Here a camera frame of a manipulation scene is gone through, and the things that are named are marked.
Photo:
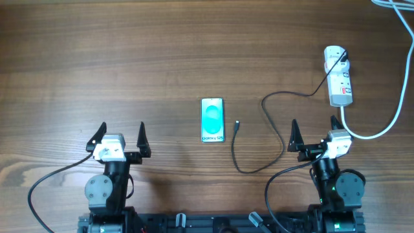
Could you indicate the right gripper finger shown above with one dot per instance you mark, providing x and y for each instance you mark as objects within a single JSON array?
[
  {"x": 296, "y": 142},
  {"x": 336, "y": 124}
]

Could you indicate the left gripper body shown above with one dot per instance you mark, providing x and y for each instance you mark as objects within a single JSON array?
[{"x": 131, "y": 158}]

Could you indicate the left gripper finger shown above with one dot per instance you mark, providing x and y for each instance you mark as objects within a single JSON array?
[
  {"x": 142, "y": 142},
  {"x": 96, "y": 138}
]

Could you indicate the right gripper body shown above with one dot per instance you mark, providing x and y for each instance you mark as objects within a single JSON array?
[{"x": 310, "y": 152}]

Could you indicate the teal screen smartphone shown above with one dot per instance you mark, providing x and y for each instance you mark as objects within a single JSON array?
[{"x": 212, "y": 120}]

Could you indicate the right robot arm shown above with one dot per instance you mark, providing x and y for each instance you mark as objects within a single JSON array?
[{"x": 340, "y": 191}]

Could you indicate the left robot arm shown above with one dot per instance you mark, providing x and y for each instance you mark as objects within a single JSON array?
[{"x": 107, "y": 193}]

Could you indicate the white power strip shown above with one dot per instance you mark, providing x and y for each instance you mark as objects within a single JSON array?
[{"x": 337, "y": 67}]

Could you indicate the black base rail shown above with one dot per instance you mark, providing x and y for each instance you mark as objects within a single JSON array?
[{"x": 292, "y": 221}]

